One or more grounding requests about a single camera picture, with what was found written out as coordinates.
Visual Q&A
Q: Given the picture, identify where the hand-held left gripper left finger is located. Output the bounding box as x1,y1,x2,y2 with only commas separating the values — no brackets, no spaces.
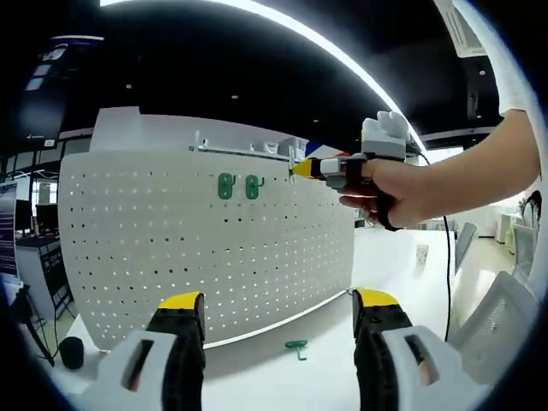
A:
96,290,206,411

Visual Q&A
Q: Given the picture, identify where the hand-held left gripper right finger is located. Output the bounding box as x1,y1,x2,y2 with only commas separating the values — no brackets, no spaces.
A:
352,287,476,411

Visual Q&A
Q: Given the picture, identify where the white perforated mounting plate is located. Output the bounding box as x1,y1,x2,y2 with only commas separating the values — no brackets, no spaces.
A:
57,147,356,354

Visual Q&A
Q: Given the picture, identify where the person's right hand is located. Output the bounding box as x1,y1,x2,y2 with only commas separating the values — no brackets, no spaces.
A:
339,158,432,232

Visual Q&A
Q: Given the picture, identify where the black cylinder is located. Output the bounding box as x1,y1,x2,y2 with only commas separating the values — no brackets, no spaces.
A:
58,336,86,371

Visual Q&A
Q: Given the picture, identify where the grey mesh office chair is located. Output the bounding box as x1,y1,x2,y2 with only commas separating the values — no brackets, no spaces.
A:
447,270,540,373

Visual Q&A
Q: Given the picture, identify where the ceiling light strip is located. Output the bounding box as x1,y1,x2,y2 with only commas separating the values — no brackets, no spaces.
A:
100,0,427,153

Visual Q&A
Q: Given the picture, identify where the black tripod stand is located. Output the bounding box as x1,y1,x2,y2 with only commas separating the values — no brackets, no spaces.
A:
12,284,57,367

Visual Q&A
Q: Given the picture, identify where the white ceiling air vent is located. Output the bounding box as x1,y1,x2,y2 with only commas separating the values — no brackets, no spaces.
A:
443,6,488,57

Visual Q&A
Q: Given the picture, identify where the person's white shirt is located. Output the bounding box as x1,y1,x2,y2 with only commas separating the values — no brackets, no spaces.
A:
483,25,539,116

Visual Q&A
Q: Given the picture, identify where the black monitor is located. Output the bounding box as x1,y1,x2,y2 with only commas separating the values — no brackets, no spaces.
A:
34,204,60,235

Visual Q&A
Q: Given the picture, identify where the black hand strap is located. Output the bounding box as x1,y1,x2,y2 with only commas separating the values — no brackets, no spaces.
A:
375,194,406,233

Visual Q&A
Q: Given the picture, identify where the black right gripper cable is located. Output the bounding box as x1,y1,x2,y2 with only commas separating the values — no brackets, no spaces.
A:
443,213,456,343

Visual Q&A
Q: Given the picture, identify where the large dark wall screen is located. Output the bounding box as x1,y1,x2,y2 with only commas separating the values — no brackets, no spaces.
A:
16,36,106,140

